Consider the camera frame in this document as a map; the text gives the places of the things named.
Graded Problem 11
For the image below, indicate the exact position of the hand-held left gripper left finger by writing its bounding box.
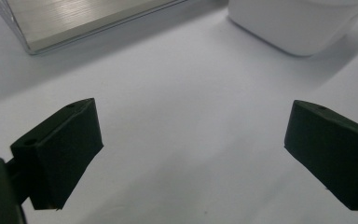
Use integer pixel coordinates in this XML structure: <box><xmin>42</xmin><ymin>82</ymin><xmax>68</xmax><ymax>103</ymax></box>
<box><xmin>9</xmin><ymin>97</ymin><xmax>104</xmax><ymax>211</ymax></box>

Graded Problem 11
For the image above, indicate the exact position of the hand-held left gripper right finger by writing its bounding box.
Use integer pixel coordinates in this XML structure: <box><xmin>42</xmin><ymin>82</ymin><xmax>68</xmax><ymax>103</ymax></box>
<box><xmin>283</xmin><ymin>99</ymin><xmax>358</xmax><ymax>212</ymax></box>

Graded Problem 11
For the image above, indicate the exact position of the white plastic container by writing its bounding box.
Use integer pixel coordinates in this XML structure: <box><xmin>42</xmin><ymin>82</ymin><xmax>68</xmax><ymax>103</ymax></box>
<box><xmin>227</xmin><ymin>0</ymin><xmax>358</xmax><ymax>57</ymax></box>

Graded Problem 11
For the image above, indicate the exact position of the silver metal box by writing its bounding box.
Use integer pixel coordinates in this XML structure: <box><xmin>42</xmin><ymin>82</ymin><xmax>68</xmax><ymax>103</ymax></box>
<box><xmin>0</xmin><ymin>0</ymin><xmax>190</xmax><ymax>56</ymax></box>

